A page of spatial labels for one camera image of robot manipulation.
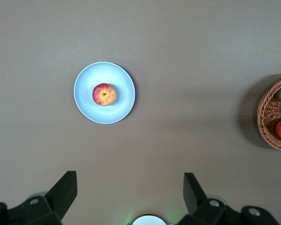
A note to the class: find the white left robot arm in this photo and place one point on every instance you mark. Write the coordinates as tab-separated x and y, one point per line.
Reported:
148	221

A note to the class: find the red yellow apple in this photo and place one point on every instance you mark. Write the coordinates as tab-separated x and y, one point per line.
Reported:
104	94

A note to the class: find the brown wicker basket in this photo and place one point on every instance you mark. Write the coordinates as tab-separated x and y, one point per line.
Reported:
264	117

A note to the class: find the brown table mat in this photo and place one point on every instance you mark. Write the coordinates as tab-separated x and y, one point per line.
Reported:
178	47

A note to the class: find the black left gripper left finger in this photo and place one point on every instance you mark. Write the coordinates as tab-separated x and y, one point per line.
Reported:
58	201

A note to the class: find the blue round plate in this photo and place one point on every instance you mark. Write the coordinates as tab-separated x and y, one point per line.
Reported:
84	100

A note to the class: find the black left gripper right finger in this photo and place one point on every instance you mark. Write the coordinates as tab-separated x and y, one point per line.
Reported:
196	201

